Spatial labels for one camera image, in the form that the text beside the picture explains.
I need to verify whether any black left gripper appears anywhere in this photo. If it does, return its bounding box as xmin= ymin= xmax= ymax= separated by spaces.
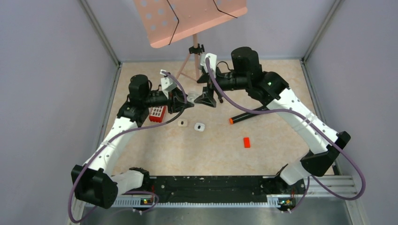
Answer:
xmin=143 ymin=87 xmax=194 ymax=114

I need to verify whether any white charging case gold trim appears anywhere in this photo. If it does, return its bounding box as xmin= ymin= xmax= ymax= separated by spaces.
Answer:
xmin=194 ymin=123 xmax=206 ymax=132

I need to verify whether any white oval charging case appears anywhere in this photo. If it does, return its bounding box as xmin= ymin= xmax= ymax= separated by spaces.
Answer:
xmin=186 ymin=91 xmax=201 ymax=107

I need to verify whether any beige charging case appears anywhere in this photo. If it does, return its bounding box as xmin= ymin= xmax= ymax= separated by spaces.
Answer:
xmin=177 ymin=119 xmax=188 ymax=127

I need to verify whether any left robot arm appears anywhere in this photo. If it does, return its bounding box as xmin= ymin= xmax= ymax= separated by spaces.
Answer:
xmin=70 ymin=70 xmax=193 ymax=209

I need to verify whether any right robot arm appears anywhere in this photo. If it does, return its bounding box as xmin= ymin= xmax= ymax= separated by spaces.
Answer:
xmin=194 ymin=47 xmax=351 ymax=193

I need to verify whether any red white grid block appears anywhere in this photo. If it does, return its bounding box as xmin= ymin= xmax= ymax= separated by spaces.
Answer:
xmin=149 ymin=106 xmax=167 ymax=123

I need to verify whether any black marker orange cap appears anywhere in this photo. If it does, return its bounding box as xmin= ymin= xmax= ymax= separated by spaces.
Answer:
xmin=229 ymin=106 xmax=268 ymax=125

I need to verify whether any red rectangular block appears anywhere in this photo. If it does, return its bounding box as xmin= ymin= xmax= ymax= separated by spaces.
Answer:
xmin=243 ymin=137 xmax=251 ymax=148

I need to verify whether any pink music stand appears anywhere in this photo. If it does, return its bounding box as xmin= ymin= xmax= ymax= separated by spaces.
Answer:
xmin=134 ymin=0 xmax=248 ymax=80

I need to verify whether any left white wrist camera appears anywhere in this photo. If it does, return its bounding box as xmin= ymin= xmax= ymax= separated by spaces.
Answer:
xmin=160 ymin=69 xmax=177 ymax=99

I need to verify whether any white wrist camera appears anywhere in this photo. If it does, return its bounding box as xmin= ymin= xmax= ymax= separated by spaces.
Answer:
xmin=200 ymin=53 xmax=217 ymax=76
xmin=160 ymin=69 xmax=177 ymax=99

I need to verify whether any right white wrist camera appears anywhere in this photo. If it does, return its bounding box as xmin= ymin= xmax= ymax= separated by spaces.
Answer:
xmin=200 ymin=53 xmax=217 ymax=76

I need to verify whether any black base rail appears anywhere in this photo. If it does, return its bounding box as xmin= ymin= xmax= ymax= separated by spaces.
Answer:
xmin=127 ymin=171 xmax=308 ymax=211

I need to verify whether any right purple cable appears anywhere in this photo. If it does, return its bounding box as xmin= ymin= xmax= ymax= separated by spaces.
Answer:
xmin=204 ymin=57 xmax=366 ymax=213

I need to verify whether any purple cable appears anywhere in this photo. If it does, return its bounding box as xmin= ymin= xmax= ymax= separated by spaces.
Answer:
xmin=68 ymin=70 xmax=188 ymax=224
xmin=204 ymin=57 xmax=366 ymax=213

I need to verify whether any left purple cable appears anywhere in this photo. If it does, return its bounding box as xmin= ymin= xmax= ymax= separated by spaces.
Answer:
xmin=68 ymin=70 xmax=188 ymax=224

